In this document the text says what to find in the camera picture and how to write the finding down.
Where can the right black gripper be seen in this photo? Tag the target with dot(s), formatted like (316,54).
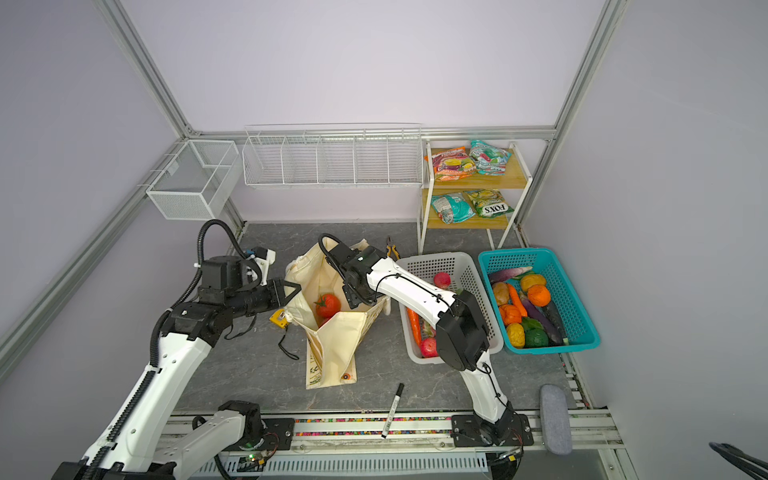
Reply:
(354,298)

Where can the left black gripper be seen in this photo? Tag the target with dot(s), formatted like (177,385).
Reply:
(294,285)

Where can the red tomato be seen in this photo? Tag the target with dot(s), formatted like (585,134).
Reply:
(327,306)

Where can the cream floral tote bag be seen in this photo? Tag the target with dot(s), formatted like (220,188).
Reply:
(331,345)

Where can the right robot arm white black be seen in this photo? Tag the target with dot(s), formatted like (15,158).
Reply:
(461,334)

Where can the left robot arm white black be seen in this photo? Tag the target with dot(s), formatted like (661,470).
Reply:
(127,447)

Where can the teal white snack bag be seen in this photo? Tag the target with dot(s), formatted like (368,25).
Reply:
(452,208)

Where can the green Fox's candy bag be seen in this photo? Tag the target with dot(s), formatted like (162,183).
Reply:
(488,203)

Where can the teal pink snack bag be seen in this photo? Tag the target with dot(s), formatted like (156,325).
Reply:
(488,160)

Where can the yellow tape measure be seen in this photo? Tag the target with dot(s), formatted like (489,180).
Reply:
(278,319)

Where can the yellow black pliers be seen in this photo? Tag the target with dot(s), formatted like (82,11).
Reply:
(391,250)

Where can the orange carrot in white basket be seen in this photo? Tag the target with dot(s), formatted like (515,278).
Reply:
(415,326)

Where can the pink peach at back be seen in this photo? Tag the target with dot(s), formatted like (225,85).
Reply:
(442,280)

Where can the white plastic fruit basket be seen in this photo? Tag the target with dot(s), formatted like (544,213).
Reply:
(464,276)

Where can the red apple front left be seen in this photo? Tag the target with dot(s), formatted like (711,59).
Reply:
(428,348)

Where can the black marker pen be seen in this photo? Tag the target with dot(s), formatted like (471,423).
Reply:
(392,411)

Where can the white wooden two-tier shelf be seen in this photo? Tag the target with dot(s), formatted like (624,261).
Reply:
(514,185)

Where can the white mesh box basket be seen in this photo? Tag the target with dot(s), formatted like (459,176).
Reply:
(197,181)

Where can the pale purple striped eggplant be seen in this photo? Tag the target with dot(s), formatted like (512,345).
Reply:
(508,274)

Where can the brown potato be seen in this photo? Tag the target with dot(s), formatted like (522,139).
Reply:
(501,293)

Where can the orange carrot in teal basket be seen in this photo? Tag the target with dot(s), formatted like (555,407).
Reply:
(516,300)

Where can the green bell pepper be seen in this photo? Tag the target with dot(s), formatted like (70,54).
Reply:
(535,336)

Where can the dark black cucumber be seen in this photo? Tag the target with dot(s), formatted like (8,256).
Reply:
(553,315)

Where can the teal plastic vegetable basket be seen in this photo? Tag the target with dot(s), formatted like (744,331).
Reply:
(581,332)

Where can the grey wrist rest pad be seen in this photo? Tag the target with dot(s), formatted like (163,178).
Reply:
(555,420)

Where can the white wire wall basket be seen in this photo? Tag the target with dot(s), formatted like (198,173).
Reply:
(333,155)

